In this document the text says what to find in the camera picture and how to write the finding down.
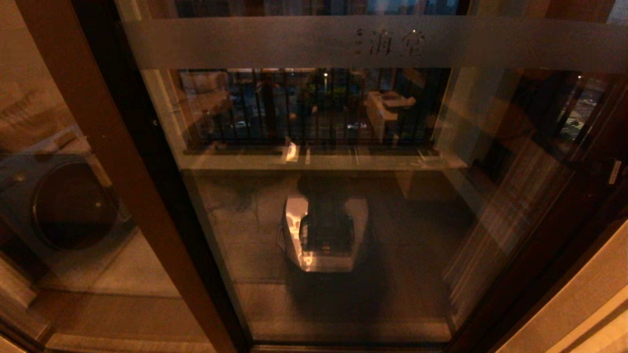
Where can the brown framed sliding glass door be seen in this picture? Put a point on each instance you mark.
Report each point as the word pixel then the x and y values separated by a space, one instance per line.
pixel 294 44

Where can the black balcony railing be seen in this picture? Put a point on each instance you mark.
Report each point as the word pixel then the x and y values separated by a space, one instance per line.
pixel 314 108

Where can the brown framed fixed glass panel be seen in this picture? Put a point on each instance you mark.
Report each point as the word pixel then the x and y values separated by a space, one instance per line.
pixel 122 147

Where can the dark brown door jamb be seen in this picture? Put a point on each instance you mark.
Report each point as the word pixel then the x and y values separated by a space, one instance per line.
pixel 564 279

